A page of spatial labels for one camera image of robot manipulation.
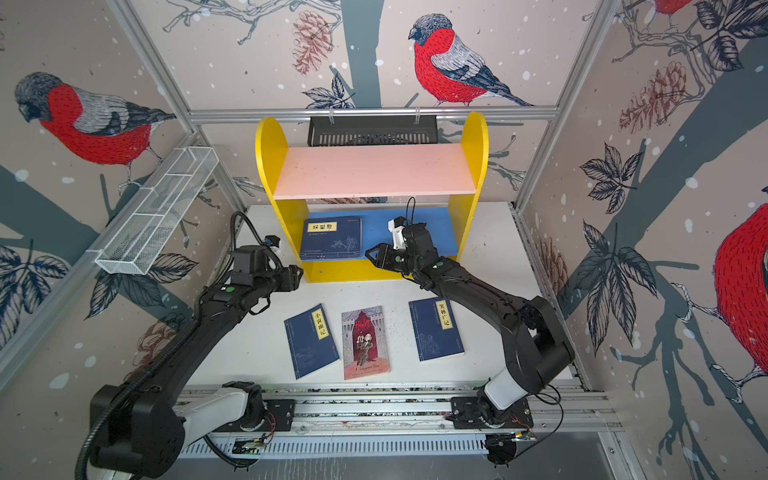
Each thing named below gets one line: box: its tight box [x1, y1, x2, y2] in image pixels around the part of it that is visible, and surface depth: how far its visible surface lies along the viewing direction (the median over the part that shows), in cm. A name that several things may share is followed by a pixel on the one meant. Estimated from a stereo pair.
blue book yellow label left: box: [284, 303, 340, 380], surface depth 87 cm
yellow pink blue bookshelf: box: [256, 113, 489, 283], surface depth 75 cm
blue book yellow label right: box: [408, 297, 465, 362], surface depth 89 cm
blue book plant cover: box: [300, 216, 362, 260], surface depth 92 cm
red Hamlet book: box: [341, 305, 391, 381], surface depth 87 cm
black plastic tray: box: [308, 115, 439, 147], surface depth 97 cm
